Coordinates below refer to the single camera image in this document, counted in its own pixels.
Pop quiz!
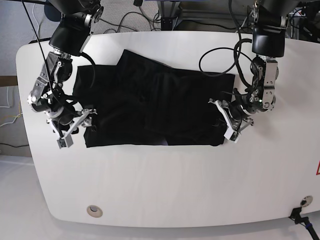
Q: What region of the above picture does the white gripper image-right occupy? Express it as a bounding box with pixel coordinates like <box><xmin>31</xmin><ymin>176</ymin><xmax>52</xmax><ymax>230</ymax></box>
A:
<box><xmin>208</xmin><ymin>98</ymin><xmax>255</xmax><ymax>136</ymax></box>

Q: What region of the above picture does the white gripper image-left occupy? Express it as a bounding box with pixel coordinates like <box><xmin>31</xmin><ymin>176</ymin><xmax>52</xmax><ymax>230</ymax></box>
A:
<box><xmin>46</xmin><ymin>107</ymin><xmax>97</xmax><ymax>138</ymax></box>

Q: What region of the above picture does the black T-shirt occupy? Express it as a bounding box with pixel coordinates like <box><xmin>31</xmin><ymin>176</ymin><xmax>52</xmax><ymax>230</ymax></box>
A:
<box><xmin>72</xmin><ymin>50</ymin><xmax>235</xmax><ymax>148</ymax></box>

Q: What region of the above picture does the black robot arm image-left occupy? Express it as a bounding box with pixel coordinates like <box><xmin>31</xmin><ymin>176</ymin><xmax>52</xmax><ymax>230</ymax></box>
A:
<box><xmin>27</xmin><ymin>0</ymin><xmax>104</xmax><ymax>138</ymax></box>

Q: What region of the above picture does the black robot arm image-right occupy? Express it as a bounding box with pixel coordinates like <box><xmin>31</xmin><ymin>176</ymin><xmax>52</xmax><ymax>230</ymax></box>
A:
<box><xmin>209</xmin><ymin>0</ymin><xmax>298</xmax><ymax>142</ymax></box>

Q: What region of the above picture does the silver table grommet left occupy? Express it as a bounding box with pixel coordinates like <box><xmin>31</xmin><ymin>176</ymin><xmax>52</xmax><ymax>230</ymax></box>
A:
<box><xmin>86</xmin><ymin>205</ymin><xmax>103</xmax><ymax>218</ymax></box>

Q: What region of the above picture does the silver table grommet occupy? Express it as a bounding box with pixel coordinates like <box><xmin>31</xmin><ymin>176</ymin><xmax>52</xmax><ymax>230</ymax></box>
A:
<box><xmin>86</xmin><ymin>205</ymin><xmax>103</xmax><ymax>218</ymax></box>
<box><xmin>300</xmin><ymin>195</ymin><xmax>313</xmax><ymax>208</ymax></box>

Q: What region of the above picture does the red warning triangle sticker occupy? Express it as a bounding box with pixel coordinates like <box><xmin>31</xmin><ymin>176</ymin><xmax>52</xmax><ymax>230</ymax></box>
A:
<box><xmin>316</xmin><ymin>161</ymin><xmax>320</xmax><ymax>176</ymax></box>

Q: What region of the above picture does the black round stand base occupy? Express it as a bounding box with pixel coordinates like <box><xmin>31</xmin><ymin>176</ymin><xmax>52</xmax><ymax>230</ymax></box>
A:
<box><xmin>44</xmin><ymin>5</ymin><xmax>62</xmax><ymax>22</ymax></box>

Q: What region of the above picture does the silver table grommet right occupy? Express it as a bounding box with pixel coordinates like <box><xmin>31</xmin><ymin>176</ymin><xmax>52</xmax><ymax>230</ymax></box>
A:
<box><xmin>300</xmin><ymin>195</ymin><xmax>313</xmax><ymax>208</ymax></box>

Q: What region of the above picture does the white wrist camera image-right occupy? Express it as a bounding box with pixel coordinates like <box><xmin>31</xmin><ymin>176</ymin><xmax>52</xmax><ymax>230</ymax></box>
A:
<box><xmin>224</xmin><ymin>128</ymin><xmax>239</xmax><ymax>143</ymax></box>

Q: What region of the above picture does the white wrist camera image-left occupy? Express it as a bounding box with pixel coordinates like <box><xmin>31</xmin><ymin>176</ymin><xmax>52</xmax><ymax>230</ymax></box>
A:
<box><xmin>57</xmin><ymin>135</ymin><xmax>74</xmax><ymax>149</ymax></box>

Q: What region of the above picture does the white floor cable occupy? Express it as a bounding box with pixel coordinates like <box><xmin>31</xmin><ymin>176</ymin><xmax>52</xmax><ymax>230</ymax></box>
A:
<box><xmin>0</xmin><ymin>86</ymin><xmax>24</xmax><ymax>127</ymax></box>

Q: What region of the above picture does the black table leg bracket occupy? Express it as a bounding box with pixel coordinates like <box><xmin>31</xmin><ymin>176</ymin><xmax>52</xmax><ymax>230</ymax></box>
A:
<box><xmin>160</xmin><ymin>16</ymin><xmax>179</xmax><ymax>31</ymax></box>

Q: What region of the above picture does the black clamp with cable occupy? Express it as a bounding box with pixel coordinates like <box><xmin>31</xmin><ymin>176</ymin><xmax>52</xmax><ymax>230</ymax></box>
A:
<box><xmin>288</xmin><ymin>207</ymin><xmax>320</xmax><ymax>240</ymax></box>

